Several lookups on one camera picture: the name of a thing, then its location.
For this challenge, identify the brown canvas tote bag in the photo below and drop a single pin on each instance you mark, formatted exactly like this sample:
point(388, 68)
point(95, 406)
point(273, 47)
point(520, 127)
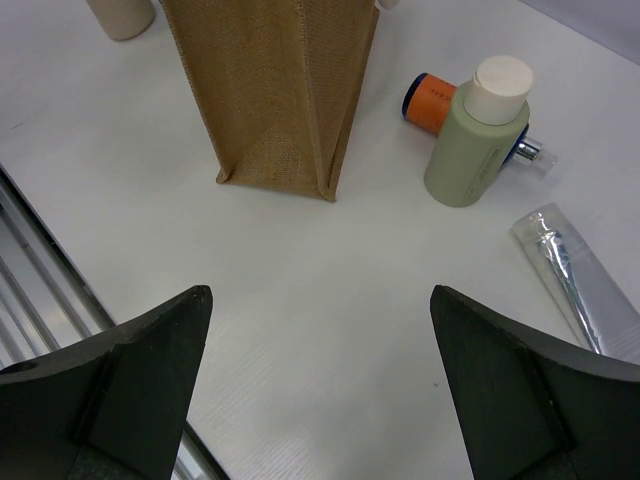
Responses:
point(277, 85)

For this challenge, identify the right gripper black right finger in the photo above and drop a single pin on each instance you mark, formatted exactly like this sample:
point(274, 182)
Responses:
point(532, 406)

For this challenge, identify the aluminium front rail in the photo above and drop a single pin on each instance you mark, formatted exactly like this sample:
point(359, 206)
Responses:
point(46, 305)

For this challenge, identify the beige pump bottle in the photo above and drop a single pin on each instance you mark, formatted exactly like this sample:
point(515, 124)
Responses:
point(123, 20)

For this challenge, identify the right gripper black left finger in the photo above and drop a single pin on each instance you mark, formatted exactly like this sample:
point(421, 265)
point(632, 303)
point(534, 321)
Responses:
point(113, 406)

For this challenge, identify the orange spray bottle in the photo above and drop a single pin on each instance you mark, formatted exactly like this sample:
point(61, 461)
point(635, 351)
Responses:
point(427, 103)

